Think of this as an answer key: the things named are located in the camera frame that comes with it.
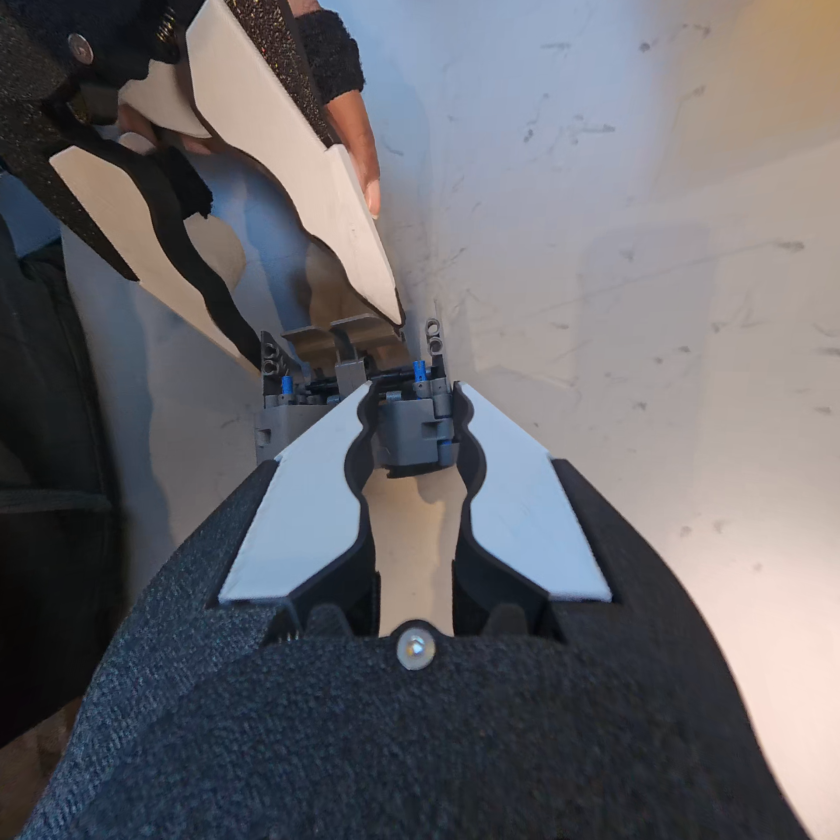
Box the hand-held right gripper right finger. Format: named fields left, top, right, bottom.
left=453, top=382, right=614, bottom=634

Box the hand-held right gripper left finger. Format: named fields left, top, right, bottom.
left=218, top=382, right=382, bottom=634

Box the person's black hoodie torso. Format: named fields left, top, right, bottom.
left=0, top=217, right=126, bottom=749

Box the grey desk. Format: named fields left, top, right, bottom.
left=59, top=0, right=840, bottom=840

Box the grey brick wheel assembly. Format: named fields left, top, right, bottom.
left=375, top=387, right=462, bottom=478

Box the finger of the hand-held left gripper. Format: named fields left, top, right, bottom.
left=185, top=0, right=405, bottom=328
left=49, top=144, right=263, bottom=376

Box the person's left hand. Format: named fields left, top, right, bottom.
left=325, top=88, right=383, bottom=221

